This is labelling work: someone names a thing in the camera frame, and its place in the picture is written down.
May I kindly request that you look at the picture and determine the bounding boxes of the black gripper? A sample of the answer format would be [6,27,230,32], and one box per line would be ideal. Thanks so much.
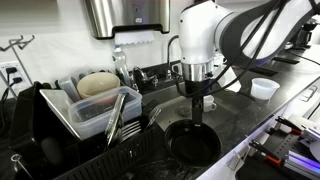
[185,80,211,125]

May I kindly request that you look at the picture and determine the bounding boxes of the black bowl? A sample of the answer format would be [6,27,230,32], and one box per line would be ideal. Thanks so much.
[164,120,221,167]

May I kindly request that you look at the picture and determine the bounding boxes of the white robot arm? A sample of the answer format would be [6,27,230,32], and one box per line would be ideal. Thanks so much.
[179,0,320,126]

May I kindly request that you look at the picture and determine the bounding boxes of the white mug in sink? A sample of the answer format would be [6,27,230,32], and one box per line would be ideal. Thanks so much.
[203,95,217,112]

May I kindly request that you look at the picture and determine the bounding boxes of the stainless steel sink basin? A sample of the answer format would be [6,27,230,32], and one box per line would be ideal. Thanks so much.
[142,83,254,130]

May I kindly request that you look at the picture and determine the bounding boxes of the black knife on counter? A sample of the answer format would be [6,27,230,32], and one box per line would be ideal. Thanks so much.
[272,57,299,64]

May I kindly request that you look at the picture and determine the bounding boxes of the beige ceramic bowl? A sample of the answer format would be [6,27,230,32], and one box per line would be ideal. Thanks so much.
[77,72,120,99]

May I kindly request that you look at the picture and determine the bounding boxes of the chrome gooseneck faucet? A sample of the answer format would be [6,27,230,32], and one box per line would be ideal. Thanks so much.
[163,34,184,83]

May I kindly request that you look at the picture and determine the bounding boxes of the translucent white plastic cup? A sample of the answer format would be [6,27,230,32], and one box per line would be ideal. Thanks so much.
[250,78,280,100]

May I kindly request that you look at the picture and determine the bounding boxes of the metal forks in rack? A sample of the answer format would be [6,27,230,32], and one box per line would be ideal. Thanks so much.
[119,121,141,142]

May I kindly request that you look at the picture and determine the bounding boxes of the metal tongs in rack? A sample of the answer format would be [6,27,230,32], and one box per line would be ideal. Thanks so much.
[105,93,127,146]

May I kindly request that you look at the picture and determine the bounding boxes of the clear plastic water bottle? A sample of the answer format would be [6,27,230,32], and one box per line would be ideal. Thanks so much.
[112,46,131,86]

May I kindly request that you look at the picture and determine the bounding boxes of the clear plastic food container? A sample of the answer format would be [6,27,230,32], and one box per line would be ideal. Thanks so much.
[68,86,142,140]

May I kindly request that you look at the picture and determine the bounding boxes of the black coffee maker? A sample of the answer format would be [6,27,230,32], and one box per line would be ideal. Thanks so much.
[292,18,319,50]

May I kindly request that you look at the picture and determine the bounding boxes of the steel paper towel dispenser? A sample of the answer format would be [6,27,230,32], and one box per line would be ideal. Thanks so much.
[82,0,170,39]

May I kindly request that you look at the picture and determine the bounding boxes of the white cutting board tray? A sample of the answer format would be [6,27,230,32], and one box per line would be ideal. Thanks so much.
[40,89,82,140]

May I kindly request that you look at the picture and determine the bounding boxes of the black dish drying rack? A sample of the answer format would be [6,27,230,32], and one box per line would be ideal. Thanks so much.
[1,83,156,180]

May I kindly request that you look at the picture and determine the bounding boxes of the red handled tool lower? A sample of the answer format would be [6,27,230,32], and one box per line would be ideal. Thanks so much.
[249,140,282,165]

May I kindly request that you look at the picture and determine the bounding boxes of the red handled tool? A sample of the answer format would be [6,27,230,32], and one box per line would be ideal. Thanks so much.
[249,140,282,165]
[275,116,303,135]

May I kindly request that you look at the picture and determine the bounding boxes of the red handled tool upper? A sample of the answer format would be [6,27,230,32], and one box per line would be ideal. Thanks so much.
[275,116,303,135]

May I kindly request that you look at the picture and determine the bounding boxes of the white wall power outlet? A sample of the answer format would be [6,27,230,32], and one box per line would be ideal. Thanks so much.
[0,61,31,98]

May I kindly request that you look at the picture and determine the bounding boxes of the metal wire hook stand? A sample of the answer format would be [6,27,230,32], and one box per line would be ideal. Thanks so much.
[0,35,35,91]

